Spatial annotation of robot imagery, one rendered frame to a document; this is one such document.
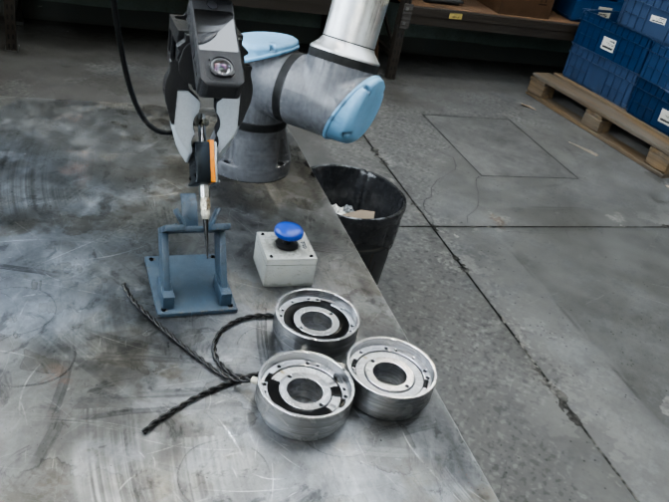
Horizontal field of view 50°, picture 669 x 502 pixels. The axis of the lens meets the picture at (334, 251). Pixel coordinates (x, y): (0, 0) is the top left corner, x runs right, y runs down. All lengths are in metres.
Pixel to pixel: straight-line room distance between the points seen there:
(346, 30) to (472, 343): 1.43
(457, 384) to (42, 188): 1.39
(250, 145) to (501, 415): 1.22
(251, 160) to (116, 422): 0.58
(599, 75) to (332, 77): 3.81
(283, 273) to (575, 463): 1.31
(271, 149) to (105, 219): 0.31
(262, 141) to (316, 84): 0.15
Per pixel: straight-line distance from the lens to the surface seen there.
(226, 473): 0.74
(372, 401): 0.80
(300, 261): 0.97
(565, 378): 2.38
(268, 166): 1.24
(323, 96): 1.13
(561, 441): 2.15
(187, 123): 0.83
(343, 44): 1.14
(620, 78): 4.74
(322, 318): 0.91
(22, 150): 1.29
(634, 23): 4.68
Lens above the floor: 1.36
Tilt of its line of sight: 31 degrees down
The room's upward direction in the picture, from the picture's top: 12 degrees clockwise
